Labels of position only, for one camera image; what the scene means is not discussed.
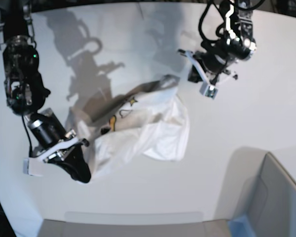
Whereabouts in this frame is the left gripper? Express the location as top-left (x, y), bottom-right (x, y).
top-left (187, 51), bottom-right (228, 83)

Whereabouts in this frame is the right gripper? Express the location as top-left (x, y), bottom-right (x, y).
top-left (26, 110), bottom-right (91, 184)

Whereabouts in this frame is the white t-shirt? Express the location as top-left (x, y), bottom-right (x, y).
top-left (66, 75), bottom-right (190, 182)

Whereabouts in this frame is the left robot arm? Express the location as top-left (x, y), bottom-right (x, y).
top-left (192, 0), bottom-right (257, 85)

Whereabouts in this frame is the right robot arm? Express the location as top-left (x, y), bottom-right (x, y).
top-left (0, 0), bottom-right (91, 184)

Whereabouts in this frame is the grey cardboard box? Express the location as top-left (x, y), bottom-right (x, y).
top-left (214, 147), bottom-right (296, 237)

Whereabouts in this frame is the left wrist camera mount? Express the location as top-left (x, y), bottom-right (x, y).
top-left (177, 48), bottom-right (239, 100)

